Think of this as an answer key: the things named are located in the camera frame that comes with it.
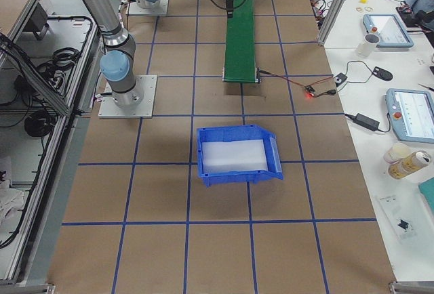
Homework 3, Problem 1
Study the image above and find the green conveyor belt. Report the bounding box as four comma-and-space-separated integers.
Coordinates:
223, 0, 260, 83

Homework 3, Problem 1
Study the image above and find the small sensor board red light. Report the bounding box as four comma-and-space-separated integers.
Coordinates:
304, 85, 315, 98

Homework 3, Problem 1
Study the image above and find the white mug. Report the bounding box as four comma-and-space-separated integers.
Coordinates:
356, 33, 380, 58

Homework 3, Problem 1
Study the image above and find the blue plastic bin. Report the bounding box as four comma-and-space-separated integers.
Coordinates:
197, 125, 283, 187

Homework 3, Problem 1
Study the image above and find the blue teach pendant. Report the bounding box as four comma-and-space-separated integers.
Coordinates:
385, 88, 433, 144
362, 14, 414, 49

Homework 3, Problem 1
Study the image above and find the black computer mouse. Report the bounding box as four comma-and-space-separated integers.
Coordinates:
372, 66, 393, 81

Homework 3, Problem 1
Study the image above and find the black power adapter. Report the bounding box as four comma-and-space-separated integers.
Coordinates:
353, 113, 379, 131

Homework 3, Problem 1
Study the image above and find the yellow drink can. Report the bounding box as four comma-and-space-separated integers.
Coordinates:
388, 150, 431, 180

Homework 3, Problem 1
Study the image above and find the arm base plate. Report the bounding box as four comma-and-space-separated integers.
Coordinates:
98, 75, 157, 119
127, 0, 169, 16

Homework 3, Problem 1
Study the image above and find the aluminium frame post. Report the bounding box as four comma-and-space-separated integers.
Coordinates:
317, 0, 345, 45

